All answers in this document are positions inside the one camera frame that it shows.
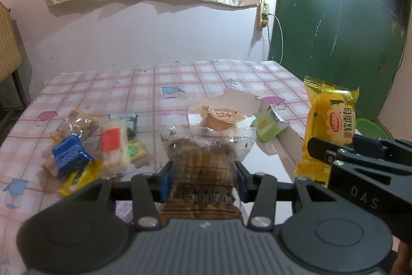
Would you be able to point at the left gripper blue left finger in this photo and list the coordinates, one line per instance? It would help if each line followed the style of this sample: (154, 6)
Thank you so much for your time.
(166, 181)

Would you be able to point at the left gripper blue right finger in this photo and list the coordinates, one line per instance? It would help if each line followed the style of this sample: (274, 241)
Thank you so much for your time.
(242, 181)

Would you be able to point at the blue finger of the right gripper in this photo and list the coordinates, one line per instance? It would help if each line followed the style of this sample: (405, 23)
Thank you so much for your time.
(322, 150)
(366, 145)

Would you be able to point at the brown cake clear wrapper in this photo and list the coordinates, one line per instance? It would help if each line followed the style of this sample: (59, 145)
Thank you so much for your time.
(204, 174)

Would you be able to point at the yellow soft bread packet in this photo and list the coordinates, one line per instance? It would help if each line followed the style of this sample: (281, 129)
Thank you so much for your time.
(332, 118)

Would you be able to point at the purple snack packet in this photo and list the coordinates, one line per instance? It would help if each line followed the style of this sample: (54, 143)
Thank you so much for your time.
(124, 210)

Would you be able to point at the red label noodle snack pack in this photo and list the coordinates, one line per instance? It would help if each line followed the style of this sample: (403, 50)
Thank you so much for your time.
(114, 148)

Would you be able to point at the light green snack packet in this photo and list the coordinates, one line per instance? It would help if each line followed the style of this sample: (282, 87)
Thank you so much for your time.
(268, 125)

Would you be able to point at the dark green snack packet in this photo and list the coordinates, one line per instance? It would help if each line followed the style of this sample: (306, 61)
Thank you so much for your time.
(130, 120)

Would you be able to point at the red bean bread clear pack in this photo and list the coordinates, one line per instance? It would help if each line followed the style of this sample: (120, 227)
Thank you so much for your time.
(216, 117)

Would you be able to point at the blue snack packet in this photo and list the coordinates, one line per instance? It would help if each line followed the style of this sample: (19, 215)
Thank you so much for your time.
(70, 155)

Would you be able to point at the clear bag brown cookies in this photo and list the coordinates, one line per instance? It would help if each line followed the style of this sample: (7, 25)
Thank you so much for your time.
(77, 123)

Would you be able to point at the orange white striped snack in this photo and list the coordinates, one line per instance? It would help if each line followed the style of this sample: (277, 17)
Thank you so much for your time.
(51, 168)

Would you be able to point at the green label biscuit pack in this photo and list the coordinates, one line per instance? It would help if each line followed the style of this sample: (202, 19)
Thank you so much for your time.
(136, 151)

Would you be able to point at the small yellow snack packet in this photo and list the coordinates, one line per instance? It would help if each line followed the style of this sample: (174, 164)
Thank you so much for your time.
(80, 178)

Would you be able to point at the green plastic basket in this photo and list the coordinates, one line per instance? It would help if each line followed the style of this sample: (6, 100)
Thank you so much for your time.
(370, 129)

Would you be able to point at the shallow cardboard box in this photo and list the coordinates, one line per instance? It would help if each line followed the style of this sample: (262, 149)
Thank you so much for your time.
(287, 146)

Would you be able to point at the pink checkered tablecloth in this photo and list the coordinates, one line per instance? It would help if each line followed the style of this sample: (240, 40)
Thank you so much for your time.
(159, 95)

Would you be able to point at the green door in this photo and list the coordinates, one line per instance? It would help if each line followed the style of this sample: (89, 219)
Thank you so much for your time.
(356, 44)

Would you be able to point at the wicker chair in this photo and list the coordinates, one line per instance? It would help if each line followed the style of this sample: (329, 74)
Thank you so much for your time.
(11, 56)

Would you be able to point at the yellow wall socket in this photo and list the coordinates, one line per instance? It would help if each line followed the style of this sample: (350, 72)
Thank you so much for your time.
(263, 14)

